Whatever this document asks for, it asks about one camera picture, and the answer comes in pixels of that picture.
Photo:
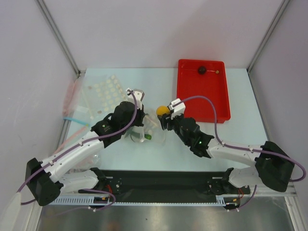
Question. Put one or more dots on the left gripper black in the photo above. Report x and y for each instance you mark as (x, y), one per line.
(141, 114)

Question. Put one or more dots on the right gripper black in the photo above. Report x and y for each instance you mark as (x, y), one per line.
(167, 121)

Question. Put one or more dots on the clear dotted zip bag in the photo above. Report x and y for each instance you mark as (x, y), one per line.
(151, 126)

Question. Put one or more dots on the green chili pepper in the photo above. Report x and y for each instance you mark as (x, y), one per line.
(148, 137)

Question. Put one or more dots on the yellow lemon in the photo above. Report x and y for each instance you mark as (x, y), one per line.
(162, 110)

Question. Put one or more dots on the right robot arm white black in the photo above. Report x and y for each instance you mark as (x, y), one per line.
(267, 164)

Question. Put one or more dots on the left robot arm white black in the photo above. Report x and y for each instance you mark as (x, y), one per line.
(43, 177)

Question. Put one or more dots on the blue zipper clear bag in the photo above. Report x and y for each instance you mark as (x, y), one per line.
(80, 115)

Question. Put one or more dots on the pink zip bag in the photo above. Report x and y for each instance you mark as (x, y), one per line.
(71, 97)

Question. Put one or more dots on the red plastic tray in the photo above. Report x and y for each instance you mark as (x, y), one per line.
(211, 85)

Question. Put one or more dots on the dark brown round fruit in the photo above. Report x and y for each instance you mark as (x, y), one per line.
(202, 70)

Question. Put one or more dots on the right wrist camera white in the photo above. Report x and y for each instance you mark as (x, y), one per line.
(177, 108)

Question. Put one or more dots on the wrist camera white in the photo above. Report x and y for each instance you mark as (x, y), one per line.
(177, 108)
(135, 95)

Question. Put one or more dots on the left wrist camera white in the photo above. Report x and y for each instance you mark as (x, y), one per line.
(135, 95)

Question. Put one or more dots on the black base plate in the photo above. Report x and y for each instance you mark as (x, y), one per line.
(166, 186)

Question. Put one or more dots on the grey slotted cable duct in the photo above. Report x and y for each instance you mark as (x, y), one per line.
(88, 200)

